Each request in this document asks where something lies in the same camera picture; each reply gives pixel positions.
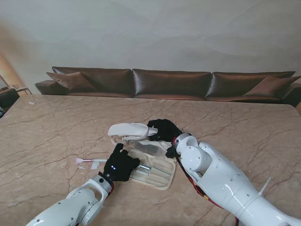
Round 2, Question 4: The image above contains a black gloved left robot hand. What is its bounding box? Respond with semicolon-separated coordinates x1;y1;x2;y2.
103;143;141;183

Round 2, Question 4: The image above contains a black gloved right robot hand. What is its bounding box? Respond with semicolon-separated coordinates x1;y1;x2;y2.
147;119;182;142

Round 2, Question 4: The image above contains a blue handled makeup brush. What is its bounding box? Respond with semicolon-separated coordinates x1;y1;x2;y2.
138;164;172;177

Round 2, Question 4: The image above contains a pink ferrule makeup brush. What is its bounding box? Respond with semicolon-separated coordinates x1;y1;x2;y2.
75;158;107;164

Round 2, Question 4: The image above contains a cream white cosmetics bag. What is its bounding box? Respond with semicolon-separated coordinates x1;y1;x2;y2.
107;122;177;191

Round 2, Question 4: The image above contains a brown leather sofa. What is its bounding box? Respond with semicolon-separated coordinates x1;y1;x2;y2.
35;66;301;106

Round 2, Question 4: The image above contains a brown sofa pillow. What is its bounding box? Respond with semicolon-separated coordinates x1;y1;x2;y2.
243;75;301;97
46;72;98;92

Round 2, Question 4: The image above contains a white zip tie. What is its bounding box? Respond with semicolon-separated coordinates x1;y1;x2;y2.
258;177;272;196

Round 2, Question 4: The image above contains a light wooden side table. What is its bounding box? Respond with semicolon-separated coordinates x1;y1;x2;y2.
14;83;32;96

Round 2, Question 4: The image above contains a dark armchair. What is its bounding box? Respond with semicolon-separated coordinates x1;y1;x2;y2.
0;88;21;111

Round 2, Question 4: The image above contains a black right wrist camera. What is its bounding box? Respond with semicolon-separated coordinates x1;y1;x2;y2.
165;145;176;159

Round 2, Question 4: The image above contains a red black right arm cable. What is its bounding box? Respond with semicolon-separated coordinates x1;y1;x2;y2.
175;157;239;226

